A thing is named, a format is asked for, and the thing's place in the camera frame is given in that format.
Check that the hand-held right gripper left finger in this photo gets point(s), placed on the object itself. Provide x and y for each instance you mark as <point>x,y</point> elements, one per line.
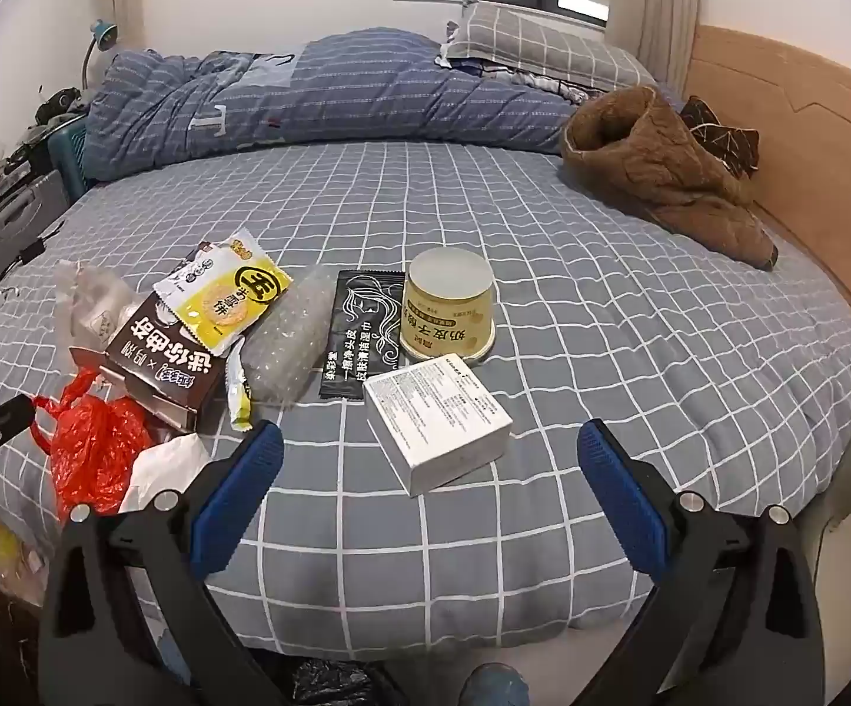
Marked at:
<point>241,485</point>

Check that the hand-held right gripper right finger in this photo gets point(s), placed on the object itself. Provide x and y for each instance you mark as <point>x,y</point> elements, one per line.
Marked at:
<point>624,500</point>

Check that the white tissue paper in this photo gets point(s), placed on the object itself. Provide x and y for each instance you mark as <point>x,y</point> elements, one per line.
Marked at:
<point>168,463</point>

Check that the yellow white wrapper strip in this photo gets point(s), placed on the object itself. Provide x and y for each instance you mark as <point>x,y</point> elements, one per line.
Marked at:
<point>238,390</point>

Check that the red plastic bag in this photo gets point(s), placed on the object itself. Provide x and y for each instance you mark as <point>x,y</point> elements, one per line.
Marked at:
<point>94,448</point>

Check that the brown cookie box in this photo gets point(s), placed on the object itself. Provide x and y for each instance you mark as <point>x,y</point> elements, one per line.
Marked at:
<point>168,360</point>

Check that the clear plastic bag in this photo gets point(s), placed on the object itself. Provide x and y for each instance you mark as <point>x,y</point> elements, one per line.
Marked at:
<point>98,309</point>

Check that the bubble wrap sheet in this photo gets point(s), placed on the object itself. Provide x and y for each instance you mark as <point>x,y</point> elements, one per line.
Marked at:
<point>286,338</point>

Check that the black wipe sachet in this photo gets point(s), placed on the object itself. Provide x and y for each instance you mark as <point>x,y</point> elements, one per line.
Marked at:
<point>355,338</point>

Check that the yellow snack packet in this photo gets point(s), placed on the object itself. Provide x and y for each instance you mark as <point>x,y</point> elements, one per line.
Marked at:
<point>227,294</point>

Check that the white cardboard box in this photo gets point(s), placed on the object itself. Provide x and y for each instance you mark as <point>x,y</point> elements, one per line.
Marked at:
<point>440,434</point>

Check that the trash bin with black bag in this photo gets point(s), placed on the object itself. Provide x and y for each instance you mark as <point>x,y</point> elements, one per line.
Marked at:
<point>330,687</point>

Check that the yellow labelled packet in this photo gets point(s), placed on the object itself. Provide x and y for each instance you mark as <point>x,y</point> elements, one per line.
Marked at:
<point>447,309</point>

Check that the grey checked bed sheet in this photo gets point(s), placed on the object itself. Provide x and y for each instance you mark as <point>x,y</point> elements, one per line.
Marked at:
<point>543,382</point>

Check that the grey storage box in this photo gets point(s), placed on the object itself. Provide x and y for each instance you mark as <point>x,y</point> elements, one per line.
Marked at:
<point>21,220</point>

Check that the blue slipper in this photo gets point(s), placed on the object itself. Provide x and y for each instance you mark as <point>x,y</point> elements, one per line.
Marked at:
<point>495,684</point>

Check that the blue plastic stool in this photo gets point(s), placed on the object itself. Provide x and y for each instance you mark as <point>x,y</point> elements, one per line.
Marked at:
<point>72,154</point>

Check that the brown padded coat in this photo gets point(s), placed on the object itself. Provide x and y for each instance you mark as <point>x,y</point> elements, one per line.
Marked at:
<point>653,162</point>

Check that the dark patterned cushion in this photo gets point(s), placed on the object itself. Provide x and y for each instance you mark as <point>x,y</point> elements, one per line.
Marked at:
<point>720,140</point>

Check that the wooden headboard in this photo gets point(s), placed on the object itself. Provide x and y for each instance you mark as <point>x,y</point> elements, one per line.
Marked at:
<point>823,162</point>

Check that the teal desk lamp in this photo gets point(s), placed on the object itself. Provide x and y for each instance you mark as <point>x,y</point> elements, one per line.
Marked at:
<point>105,33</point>

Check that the blue striped quilt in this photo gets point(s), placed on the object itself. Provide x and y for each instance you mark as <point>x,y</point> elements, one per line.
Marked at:
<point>367,95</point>

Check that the grey checked pillow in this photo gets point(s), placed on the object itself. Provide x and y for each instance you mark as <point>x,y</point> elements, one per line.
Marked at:
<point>536,37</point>

